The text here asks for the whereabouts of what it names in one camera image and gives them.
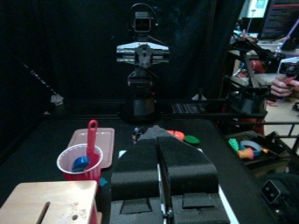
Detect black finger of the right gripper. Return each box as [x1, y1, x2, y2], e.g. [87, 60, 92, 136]
[135, 44, 145, 69]
[144, 44, 155, 69]

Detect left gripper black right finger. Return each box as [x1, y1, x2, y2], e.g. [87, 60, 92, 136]
[155, 136, 231, 224]

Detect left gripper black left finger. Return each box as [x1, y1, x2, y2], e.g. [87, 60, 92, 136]
[109, 125, 168, 224]

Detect person's hand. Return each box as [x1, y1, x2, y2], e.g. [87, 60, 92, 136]
[270, 75, 299, 99]

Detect green round toy food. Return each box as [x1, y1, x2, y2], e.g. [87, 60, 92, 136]
[183, 135, 201, 146]

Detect orange toy food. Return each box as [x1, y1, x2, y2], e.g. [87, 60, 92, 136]
[167, 129, 185, 142]

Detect pink plastic tray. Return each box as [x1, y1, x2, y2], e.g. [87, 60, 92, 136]
[68, 127, 116, 170]

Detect blue plastic toy utensil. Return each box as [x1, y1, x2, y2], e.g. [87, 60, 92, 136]
[71, 156, 91, 172]

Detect green ridged toy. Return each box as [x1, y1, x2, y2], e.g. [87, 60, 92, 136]
[228, 137, 240, 151]

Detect orange toy piece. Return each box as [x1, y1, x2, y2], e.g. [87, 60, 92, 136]
[237, 147, 256, 160]

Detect red plastic cup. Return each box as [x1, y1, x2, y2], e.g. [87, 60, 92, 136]
[56, 143, 104, 182]

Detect grey blue tape roll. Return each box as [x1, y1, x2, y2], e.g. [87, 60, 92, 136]
[239, 139, 264, 157]

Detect black bin with toys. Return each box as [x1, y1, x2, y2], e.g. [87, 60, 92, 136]
[224, 130, 291, 172]

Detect wooden block with slot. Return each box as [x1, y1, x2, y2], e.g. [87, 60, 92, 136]
[0, 180, 103, 224]

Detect bright computer monitor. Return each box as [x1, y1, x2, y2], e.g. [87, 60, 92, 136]
[237, 0, 271, 19]

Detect dark computer monitor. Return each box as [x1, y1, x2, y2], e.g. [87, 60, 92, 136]
[259, 0, 299, 40]

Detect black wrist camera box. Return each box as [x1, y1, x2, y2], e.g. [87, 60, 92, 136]
[132, 11, 155, 33]

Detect silver ring object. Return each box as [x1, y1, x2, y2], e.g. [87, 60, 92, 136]
[131, 126, 145, 144]

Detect white frame clamp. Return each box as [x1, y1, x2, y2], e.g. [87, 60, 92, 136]
[49, 93, 65, 107]
[191, 92, 208, 102]

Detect black camera device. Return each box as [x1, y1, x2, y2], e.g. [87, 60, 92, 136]
[260, 178, 283, 205]

